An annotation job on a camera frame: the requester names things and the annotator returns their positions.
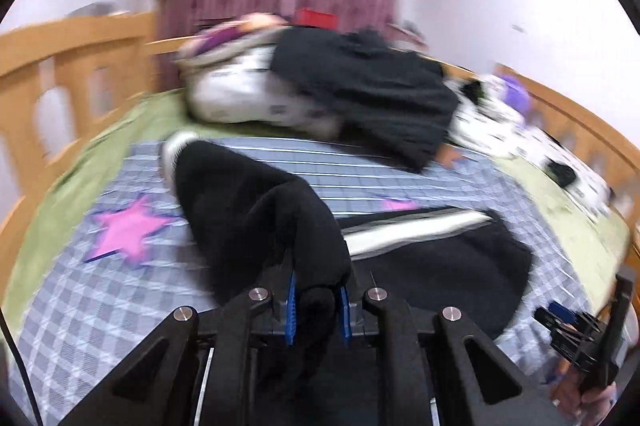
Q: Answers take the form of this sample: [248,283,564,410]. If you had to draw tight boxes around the checkered star bedsheet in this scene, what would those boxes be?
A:
[10,137,601,426]

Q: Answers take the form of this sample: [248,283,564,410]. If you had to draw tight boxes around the purple plush toy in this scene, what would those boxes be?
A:
[495,74,532,112]

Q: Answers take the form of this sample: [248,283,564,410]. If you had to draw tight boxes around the white printed pillow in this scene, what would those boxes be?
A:
[515,126,617,217]

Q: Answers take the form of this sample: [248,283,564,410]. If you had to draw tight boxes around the pink box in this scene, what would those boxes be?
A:
[390,20,427,48]

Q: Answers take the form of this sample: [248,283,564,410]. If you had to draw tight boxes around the black jacket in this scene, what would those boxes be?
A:
[270,28,460,172]

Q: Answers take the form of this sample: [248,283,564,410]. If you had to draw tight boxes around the person's right hand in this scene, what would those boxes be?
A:
[550,376,622,423]

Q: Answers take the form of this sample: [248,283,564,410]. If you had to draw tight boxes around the black pants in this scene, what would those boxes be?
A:
[161,131,533,347]

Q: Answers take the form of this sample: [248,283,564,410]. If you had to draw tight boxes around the black cable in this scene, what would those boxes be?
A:
[0,306,41,426]

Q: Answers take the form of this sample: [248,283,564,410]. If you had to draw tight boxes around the white printed blanket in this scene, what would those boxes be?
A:
[445,74,526,157]

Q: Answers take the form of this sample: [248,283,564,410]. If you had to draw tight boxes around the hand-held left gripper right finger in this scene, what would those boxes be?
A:
[337,281,568,426]

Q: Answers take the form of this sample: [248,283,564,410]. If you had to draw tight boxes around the white floral quilt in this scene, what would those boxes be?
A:
[184,41,346,139]

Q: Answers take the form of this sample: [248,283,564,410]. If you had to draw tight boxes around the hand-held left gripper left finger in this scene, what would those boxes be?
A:
[57,251,301,426]

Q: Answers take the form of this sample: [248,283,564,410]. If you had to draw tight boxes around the grey box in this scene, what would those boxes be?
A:
[70,4,113,18]

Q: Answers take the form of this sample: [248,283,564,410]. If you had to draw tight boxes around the green blanket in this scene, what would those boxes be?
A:
[0,91,633,337]

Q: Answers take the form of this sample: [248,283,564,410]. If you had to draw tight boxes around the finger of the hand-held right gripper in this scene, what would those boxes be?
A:
[534,301,601,333]
[550,330,598,369]

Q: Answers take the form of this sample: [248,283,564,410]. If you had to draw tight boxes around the red chair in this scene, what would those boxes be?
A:
[295,8,337,28]

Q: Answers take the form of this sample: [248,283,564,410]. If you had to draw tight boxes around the wooden bed frame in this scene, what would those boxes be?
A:
[0,11,640,267]

